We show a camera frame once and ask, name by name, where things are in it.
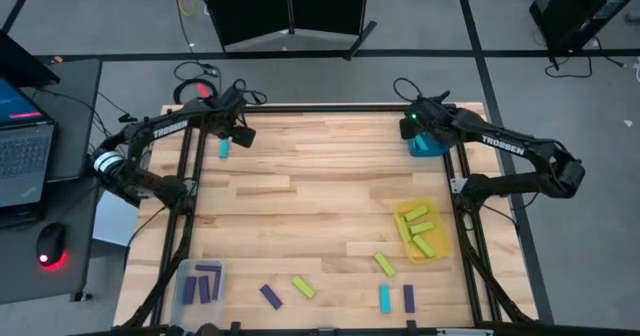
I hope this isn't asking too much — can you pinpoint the coiled black floor cable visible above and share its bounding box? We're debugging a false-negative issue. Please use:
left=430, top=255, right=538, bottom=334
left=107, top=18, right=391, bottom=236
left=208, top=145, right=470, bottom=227
left=172, top=60, right=222, bottom=106

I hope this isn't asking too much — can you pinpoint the black aluminium table frame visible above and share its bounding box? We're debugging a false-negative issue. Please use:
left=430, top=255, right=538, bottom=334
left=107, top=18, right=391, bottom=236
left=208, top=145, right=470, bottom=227
left=114, top=103, right=539, bottom=336

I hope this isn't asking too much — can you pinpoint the clear plastic bin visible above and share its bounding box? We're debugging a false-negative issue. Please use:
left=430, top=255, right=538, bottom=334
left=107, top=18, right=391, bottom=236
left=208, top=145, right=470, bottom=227
left=168, top=258, right=227, bottom=332

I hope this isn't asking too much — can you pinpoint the black lit computer mouse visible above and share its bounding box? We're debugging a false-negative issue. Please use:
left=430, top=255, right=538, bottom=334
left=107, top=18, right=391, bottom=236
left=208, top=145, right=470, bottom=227
left=35, top=222, right=68, bottom=268

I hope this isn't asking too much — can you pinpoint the black folding screen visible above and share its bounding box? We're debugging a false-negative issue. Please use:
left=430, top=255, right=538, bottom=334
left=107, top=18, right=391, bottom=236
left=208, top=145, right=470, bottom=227
left=197, top=0, right=379, bottom=62

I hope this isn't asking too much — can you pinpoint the blue plastic bin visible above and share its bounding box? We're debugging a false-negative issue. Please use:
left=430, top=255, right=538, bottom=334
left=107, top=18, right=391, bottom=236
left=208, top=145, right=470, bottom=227
left=407, top=129, right=451, bottom=158

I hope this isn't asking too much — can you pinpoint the white paper sheet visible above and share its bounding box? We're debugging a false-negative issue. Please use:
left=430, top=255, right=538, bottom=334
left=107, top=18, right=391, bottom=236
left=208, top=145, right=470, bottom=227
left=92, top=188, right=141, bottom=248

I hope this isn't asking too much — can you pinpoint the black flat monitor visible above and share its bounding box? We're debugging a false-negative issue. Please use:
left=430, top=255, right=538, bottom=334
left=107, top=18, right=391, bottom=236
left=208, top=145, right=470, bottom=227
left=0, top=30, right=61, bottom=90

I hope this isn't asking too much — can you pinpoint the black computer tower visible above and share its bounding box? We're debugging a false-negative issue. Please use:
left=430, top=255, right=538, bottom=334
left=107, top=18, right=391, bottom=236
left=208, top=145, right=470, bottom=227
left=528, top=0, right=640, bottom=52

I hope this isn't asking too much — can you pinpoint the yellow translucent plastic bin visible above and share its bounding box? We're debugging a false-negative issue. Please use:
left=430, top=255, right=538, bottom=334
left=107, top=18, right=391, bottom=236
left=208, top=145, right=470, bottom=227
left=393, top=199, right=454, bottom=265

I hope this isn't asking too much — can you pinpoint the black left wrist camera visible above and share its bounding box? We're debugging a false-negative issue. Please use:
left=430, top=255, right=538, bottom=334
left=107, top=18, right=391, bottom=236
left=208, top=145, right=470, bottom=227
left=230, top=124, right=258, bottom=150

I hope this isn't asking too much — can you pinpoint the black side desk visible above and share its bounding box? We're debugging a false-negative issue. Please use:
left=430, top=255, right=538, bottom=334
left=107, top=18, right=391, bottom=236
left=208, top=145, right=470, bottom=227
left=0, top=58, right=104, bottom=307

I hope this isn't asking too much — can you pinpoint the grey laptop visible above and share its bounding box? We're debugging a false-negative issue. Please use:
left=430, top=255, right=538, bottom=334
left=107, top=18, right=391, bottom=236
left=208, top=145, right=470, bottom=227
left=0, top=75, right=56, bottom=210

